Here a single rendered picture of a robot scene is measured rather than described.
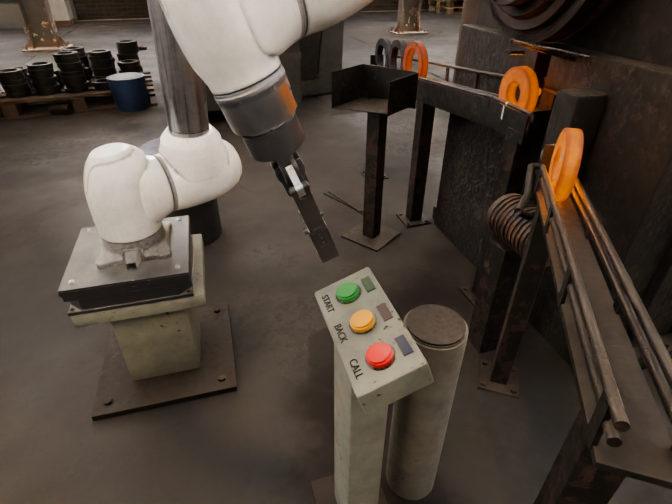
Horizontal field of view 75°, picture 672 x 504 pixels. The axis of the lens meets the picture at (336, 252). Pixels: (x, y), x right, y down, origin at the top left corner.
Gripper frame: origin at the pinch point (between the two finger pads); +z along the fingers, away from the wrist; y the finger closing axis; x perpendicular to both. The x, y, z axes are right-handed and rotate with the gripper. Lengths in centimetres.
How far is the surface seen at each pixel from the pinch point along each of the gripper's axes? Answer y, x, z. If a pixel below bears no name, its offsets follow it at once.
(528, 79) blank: 55, -74, 19
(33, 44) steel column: 700, 233, -19
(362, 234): 108, -20, 83
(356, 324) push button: -8.0, 0.9, 11.6
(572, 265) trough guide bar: -17.6, -29.6, 9.7
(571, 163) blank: 11, -52, 17
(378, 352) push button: -14.8, -0.2, 11.6
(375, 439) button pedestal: -12.2, 6.8, 36.3
